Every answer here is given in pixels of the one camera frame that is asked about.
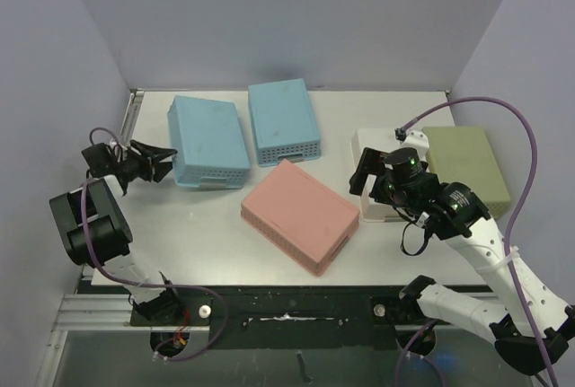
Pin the white perforated plastic basket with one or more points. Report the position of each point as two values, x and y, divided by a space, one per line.
382 139

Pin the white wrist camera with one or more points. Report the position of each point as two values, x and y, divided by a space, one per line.
414 139
118 151

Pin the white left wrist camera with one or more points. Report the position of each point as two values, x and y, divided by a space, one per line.
118 151

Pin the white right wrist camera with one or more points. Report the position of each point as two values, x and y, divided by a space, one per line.
414 139

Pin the pink plastic basket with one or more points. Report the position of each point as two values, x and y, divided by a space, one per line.
301 216

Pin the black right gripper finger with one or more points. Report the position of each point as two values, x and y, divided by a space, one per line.
372 160
357 182

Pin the green perforated plastic basket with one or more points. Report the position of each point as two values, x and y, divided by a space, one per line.
464 154

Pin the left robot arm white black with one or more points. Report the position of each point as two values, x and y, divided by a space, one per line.
95 232

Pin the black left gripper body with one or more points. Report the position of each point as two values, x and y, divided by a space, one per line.
136 166

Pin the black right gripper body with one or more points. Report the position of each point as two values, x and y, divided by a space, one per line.
369 171

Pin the blue plastic basket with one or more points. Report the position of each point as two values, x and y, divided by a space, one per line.
208 138
283 122

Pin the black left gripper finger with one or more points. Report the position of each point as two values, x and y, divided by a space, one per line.
152 153
159 170

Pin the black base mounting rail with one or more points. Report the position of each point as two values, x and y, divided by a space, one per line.
293 317

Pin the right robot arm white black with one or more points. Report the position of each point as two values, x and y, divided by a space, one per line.
530 326

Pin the blue bottom plastic basket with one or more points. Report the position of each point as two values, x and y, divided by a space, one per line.
208 138

